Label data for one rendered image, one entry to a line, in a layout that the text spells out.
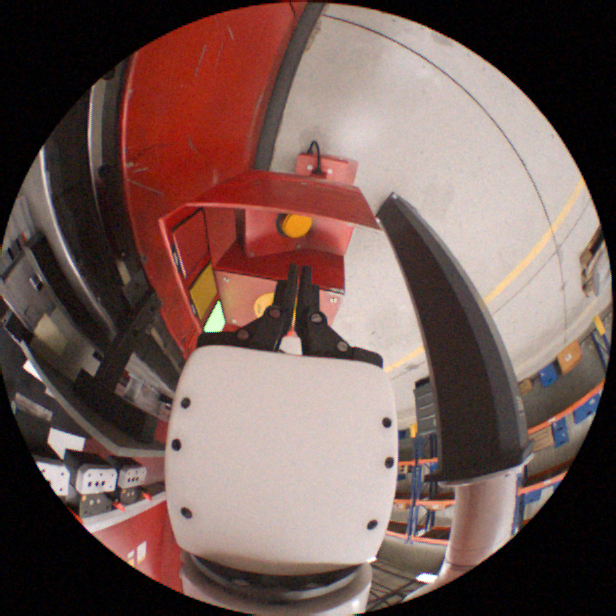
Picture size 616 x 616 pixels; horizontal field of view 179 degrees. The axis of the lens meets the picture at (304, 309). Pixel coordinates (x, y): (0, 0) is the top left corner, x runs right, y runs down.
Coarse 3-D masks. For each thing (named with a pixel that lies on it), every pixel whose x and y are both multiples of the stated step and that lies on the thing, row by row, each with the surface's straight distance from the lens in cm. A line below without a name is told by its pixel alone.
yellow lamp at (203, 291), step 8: (208, 272) 22; (200, 280) 21; (208, 280) 23; (192, 288) 20; (200, 288) 21; (208, 288) 23; (192, 296) 20; (200, 296) 22; (208, 296) 23; (200, 304) 22; (208, 304) 24; (200, 312) 22
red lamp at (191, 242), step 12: (180, 228) 17; (192, 228) 18; (204, 228) 20; (180, 240) 17; (192, 240) 19; (204, 240) 21; (180, 252) 17; (192, 252) 19; (204, 252) 21; (192, 264) 19
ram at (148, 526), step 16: (144, 496) 99; (160, 496) 112; (112, 512) 78; (144, 512) 100; (160, 512) 119; (112, 528) 82; (128, 528) 92; (144, 528) 107; (160, 528) 128; (112, 544) 87; (128, 544) 98; (160, 544) 137; (128, 560) 104; (144, 560) 121; (160, 560) 147; (160, 576) 159
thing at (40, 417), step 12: (12, 408) 47; (24, 408) 48; (36, 408) 49; (24, 420) 48; (36, 420) 49; (48, 420) 51; (24, 432) 49; (36, 432) 50; (48, 432) 52; (36, 444) 51
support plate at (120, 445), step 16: (32, 352) 38; (48, 368) 38; (48, 384) 29; (64, 384) 36; (64, 400) 26; (80, 400) 32; (80, 416) 24; (96, 416) 29; (96, 432) 22; (112, 432) 25; (112, 448) 21; (128, 448) 22; (144, 448) 25; (160, 448) 30
